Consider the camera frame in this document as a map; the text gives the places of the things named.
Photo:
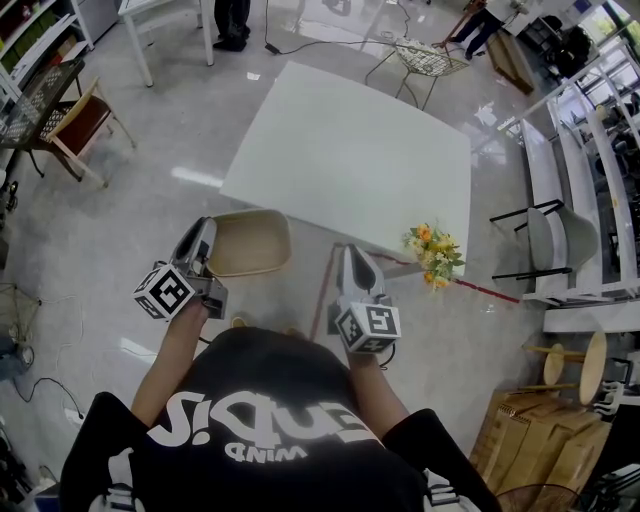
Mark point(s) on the person's right forearm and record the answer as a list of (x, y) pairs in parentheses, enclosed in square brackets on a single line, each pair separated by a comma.
[(375, 395)]

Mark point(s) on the grey chair with black frame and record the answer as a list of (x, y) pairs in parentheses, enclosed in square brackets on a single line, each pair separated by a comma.
[(560, 240)]

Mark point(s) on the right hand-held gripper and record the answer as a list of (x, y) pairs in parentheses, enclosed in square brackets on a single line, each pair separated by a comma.
[(372, 325)]

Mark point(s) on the person's left shoe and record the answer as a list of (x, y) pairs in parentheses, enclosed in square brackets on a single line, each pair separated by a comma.
[(240, 322)]

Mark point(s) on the stack of cardboard boxes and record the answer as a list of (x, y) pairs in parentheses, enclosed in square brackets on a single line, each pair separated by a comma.
[(540, 440)]

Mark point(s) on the wooden coat rack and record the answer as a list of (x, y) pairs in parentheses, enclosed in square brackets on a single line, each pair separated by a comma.
[(457, 27)]

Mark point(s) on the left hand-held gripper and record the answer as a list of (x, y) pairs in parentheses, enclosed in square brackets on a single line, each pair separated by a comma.
[(165, 295)]

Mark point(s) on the small white work table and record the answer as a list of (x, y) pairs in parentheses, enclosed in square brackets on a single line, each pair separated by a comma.
[(137, 10)]

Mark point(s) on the yellow and orange flower bouquet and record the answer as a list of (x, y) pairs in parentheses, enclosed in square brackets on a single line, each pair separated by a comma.
[(435, 255)]

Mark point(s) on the person's right shoe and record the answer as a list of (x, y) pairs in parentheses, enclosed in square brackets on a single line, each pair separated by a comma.
[(289, 331)]

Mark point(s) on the round wooden stool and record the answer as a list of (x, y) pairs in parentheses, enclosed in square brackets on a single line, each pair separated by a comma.
[(592, 367)]

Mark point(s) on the person's shoe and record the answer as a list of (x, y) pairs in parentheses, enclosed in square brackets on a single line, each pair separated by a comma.
[(289, 331), (240, 322)]

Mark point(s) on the wooden chair with brown seat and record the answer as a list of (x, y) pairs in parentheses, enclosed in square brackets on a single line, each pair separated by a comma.
[(77, 125)]

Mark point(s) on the person's left forearm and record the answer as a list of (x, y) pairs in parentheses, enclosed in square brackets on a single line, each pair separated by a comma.
[(167, 365)]

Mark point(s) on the wooden floor platform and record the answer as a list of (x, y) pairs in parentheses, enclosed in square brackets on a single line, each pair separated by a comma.
[(510, 62)]

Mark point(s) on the black patterned glass table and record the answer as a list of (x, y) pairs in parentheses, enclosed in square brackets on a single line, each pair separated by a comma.
[(35, 107)]

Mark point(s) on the white power strip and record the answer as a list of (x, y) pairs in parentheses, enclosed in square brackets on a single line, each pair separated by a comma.
[(74, 416)]

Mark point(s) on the person's black printed T-shirt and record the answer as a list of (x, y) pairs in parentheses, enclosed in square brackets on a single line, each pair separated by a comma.
[(270, 475)]

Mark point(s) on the white metal shelving rack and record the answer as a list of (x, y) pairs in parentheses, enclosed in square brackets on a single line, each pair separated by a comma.
[(542, 165)]

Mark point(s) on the crumpled white paper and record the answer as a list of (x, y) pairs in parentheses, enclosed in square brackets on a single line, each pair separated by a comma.
[(486, 114)]

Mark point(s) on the beige oval tray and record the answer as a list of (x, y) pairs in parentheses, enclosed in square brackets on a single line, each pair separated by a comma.
[(250, 245)]

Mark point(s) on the white storage shelf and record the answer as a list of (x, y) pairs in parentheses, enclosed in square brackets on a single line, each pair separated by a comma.
[(30, 35)]

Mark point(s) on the black floor fan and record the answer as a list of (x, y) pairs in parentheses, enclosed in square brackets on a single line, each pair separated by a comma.
[(540, 500)]

